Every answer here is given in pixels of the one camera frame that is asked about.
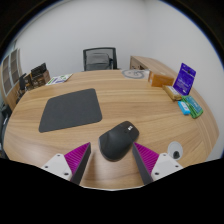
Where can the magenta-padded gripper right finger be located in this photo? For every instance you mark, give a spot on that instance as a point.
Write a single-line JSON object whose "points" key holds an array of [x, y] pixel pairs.
{"points": [[148, 159]]}

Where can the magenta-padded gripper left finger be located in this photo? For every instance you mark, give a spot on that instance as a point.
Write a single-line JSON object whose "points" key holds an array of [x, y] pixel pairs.
{"points": [[75, 159]]}

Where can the black computer mouse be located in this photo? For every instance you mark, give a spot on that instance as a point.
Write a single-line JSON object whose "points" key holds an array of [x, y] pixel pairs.
{"points": [[116, 141]]}

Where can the dark grey mouse pad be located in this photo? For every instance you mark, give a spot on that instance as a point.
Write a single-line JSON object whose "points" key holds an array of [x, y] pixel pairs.
{"points": [[70, 110]]}

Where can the small blue package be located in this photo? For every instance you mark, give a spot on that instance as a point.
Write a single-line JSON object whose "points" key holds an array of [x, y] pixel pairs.
{"points": [[184, 108]]}

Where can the green flat package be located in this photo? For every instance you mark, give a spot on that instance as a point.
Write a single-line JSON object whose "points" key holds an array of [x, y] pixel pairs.
{"points": [[194, 106]]}

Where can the small tan labelled box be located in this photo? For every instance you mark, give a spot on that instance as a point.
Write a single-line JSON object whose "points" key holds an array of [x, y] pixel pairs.
{"points": [[172, 93]]}

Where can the black side chair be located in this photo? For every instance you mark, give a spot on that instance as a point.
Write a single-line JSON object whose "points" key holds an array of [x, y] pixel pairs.
{"points": [[4, 126]]}

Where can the orange-brown cardboard box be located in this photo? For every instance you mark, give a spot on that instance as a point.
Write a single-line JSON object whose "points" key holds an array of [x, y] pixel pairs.
{"points": [[161, 80]]}

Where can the white green printed leaflet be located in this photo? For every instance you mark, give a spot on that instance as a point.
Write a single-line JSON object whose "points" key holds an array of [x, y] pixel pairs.
{"points": [[58, 79]]}

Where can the brown printed carton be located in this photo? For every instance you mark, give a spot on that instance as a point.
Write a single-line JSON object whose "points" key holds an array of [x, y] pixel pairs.
{"points": [[41, 80]]}

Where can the purple card package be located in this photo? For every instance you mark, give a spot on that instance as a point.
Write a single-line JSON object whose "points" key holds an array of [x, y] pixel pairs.
{"points": [[184, 79]]}

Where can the small dark carton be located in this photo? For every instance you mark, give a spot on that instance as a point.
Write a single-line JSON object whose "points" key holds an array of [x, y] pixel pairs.
{"points": [[22, 82]]}

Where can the wooden side desk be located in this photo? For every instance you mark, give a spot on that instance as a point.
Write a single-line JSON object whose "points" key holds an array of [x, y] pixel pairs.
{"points": [[151, 64]]}

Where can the black printed carton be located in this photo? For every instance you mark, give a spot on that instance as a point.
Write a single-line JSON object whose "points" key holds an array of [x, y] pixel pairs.
{"points": [[38, 70]]}

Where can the black mesh office chair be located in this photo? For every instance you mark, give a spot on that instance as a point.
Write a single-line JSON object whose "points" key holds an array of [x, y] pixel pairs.
{"points": [[99, 60]]}

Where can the wooden lattice door cabinet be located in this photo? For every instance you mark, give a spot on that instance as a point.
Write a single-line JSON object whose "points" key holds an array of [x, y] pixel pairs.
{"points": [[10, 73]]}

